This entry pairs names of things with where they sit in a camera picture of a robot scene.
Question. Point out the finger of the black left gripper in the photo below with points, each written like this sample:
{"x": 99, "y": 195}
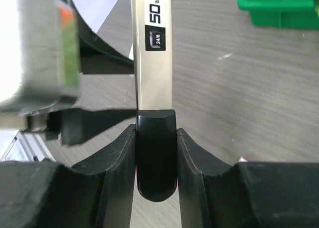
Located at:
{"x": 77, "y": 126}
{"x": 96, "y": 56}

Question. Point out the green plastic tray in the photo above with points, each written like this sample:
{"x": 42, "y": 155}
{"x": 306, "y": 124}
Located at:
{"x": 296, "y": 14}

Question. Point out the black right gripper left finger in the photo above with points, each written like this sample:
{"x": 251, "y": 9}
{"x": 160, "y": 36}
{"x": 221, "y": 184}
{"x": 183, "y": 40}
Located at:
{"x": 94, "y": 193}

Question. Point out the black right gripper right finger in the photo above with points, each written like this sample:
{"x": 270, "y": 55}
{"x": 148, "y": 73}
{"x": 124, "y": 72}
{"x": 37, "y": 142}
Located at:
{"x": 214, "y": 194}

